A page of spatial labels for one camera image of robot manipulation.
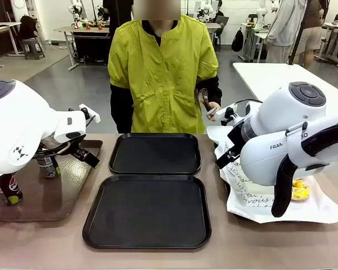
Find bystander in black clothes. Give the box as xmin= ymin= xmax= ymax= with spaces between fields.
xmin=103 ymin=0 xmax=135 ymax=37

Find brown plastic tray with handles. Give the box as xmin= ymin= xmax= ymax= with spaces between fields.
xmin=0 ymin=139 xmax=104 ymax=223

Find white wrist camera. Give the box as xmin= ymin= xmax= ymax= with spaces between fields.
xmin=215 ymin=104 xmax=239 ymax=126
xmin=78 ymin=103 xmax=101 ymax=124

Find brown metal tongs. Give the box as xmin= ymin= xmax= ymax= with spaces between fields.
xmin=196 ymin=87 xmax=218 ymax=118

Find black cable sleeve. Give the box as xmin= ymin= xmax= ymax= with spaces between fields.
xmin=271 ymin=118 xmax=338 ymax=219

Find yellow sprinkled donut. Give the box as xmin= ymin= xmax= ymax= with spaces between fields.
xmin=290 ymin=179 xmax=311 ymax=201

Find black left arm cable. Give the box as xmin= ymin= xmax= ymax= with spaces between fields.
xmin=35 ymin=139 xmax=72 ymax=158

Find small black serving tray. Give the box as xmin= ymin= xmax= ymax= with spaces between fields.
xmin=108 ymin=133 xmax=201 ymax=175

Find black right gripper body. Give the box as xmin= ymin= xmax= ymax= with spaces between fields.
xmin=226 ymin=123 xmax=244 ymax=151

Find person's left forearm black sleeve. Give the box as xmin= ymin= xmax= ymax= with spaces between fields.
xmin=195 ymin=77 xmax=223 ymax=109

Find person in yellow-green blouse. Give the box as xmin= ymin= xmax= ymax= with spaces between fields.
xmin=107 ymin=0 xmax=223 ymax=134

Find grey table with toys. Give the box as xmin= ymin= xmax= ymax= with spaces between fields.
xmin=53 ymin=26 xmax=113 ymax=71

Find bystander in brown shirt shorts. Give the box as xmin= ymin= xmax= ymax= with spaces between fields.
xmin=294 ymin=0 xmax=327 ymax=68

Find white side table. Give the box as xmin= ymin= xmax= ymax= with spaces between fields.
xmin=232 ymin=62 xmax=338 ymax=113

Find bystander in grey hoodie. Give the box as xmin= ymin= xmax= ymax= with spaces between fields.
xmin=266 ymin=0 xmax=308 ymax=64

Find black Pepsi soda can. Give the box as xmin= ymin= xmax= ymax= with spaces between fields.
xmin=0 ymin=173 xmax=24 ymax=206
xmin=35 ymin=154 xmax=60 ymax=179

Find black backpack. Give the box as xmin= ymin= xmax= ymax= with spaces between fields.
xmin=19 ymin=15 xmax=37 ymax=40

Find large black serving tray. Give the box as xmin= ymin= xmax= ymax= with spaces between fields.
xmin=82 ymin=174 xmax=212 ymax=250

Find grey laptop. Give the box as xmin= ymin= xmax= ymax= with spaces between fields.
xmin=214 ymin=15 xmax=230 ymax=32

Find black tripod pole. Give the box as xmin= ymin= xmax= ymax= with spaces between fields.
xmin=288 ymin=0 xmax=309 ymax=65

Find white paper sheet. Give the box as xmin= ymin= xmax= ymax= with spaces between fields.
xmin=207 ymin=125 xmax=338 ymax=225

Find white office desk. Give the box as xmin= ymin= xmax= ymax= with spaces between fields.
xmin=0 ymin=21 xmax=22 ymax=68

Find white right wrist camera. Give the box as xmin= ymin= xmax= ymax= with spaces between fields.
xmin=215 ymin=104 xmax=239 ymax=126

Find person's left hand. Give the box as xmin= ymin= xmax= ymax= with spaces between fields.
xmin=205 ymin=101 xmax=223 ymax=122

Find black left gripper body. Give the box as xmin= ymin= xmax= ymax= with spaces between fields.
xmin=69 ymin=142 xmax=88 ymax=161

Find person's right forearm black sleeve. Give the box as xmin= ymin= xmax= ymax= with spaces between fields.
xmin=110 ymin=84 xmax=135 ymax=134

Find grey plastic stool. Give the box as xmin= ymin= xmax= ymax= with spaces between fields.
xmin=21 ymin=38 xmax=46 ymax=60

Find grey background work table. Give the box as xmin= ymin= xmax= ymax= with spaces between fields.
xmin=241 ymin=22 xmax=271 ymax=63

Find black tray under paper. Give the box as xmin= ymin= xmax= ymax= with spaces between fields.
xmin=221 ymin=167 xmax=271 ymax=222

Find white velcro strap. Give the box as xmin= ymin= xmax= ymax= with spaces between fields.
xmin=286 ymin=121 xmax=309 ymax=158

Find black right camera cable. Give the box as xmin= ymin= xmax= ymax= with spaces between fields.
xmin=233 ymin=98 xmax=263 ymax=107

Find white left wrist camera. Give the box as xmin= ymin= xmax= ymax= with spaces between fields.
xmin=78 ymin=103 xmax=101 ymax=124

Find black hanging bag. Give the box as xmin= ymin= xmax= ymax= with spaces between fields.
xmin=232 ymin=27 xmax=244 ymax=53

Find white background desk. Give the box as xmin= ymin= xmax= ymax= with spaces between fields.
xmin=318 ymin=21 xmax=338 ymax=68

